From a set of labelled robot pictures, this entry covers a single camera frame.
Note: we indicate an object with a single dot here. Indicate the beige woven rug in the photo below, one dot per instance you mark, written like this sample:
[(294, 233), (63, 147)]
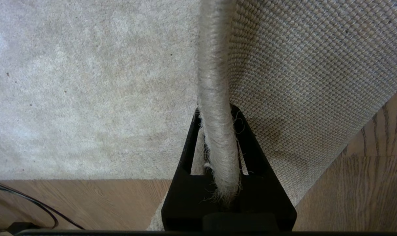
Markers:
[(126, 82)]

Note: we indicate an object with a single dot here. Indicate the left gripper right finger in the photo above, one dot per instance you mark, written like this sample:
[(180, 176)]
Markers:
[(267, 200)]

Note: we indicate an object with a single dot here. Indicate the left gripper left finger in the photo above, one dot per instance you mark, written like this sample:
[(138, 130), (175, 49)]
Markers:
[(185, 200)]

